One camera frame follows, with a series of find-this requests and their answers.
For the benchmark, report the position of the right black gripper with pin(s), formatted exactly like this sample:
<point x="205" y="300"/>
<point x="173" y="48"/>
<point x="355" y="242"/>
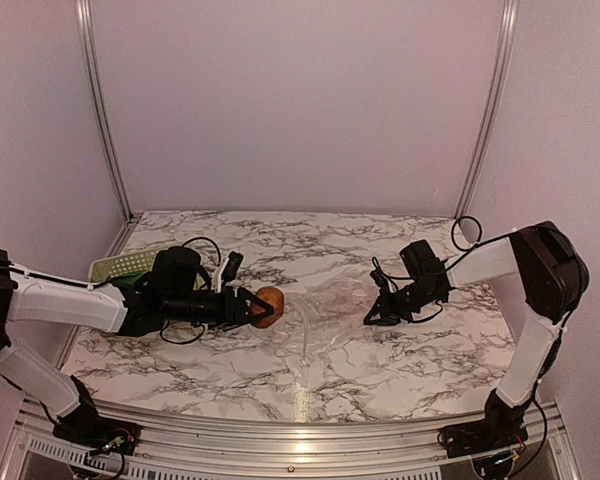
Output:
<point x="387" y="308"/>

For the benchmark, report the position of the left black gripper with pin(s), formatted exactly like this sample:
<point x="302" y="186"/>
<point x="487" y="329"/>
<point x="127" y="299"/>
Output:
<point x="230" y="319"/>

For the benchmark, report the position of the clear zip top bag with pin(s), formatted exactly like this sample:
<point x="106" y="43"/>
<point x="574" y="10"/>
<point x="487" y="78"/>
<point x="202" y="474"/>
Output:
<point x="325" y="316"/>

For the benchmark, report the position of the fake bok choy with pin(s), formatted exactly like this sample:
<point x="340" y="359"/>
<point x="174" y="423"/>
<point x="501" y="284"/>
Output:
<point x="130" y="279"/>

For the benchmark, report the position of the green plastic basket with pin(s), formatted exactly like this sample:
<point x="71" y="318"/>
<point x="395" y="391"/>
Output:
<point x="134" y="263"/>

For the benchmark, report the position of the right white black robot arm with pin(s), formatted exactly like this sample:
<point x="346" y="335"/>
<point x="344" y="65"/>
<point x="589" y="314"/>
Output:
<point x="553" y="276"/>

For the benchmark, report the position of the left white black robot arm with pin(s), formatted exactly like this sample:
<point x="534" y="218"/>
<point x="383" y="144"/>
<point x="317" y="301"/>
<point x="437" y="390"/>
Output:
<point x="176" y="288"/>

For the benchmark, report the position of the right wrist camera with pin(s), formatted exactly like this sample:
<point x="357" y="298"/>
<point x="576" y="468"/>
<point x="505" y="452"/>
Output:
<point x="385" y="284"/>

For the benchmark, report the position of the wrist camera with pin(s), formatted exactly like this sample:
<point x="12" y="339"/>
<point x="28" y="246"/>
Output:
<point x="385" y="284"/>
<point x="226" y="272"/>

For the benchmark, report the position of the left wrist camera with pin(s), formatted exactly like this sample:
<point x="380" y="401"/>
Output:
<point x="226" y="272"/>

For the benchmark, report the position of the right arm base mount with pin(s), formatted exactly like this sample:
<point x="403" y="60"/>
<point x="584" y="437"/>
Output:
<point x="471" y="438"/>

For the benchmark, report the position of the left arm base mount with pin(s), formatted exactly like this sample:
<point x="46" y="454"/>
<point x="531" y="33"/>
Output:
<point x="107" y="435"/>

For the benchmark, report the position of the front aluminium rail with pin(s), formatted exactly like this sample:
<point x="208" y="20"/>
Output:
<point x="173" y="446"/>

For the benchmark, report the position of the right aluminium frame post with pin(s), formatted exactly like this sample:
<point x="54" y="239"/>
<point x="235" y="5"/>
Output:
<point x="495" y="91"/>

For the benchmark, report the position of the aluminium frame post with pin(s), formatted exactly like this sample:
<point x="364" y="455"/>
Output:
<point x="495" y="91"/>
<point x="89" y="48"/>

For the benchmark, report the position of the left aluminium frame post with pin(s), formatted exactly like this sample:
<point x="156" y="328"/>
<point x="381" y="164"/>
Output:
<point x="89" y="48"/>

